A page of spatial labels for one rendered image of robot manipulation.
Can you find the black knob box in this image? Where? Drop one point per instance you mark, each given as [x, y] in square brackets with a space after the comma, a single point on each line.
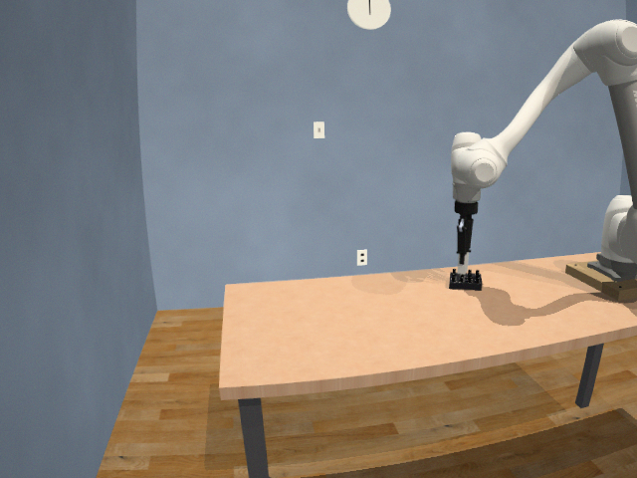
[465, 282]

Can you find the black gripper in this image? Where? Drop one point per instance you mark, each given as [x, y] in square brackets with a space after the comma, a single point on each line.
[464, 236]

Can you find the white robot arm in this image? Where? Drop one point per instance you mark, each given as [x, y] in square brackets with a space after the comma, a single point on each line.
[611, 47]

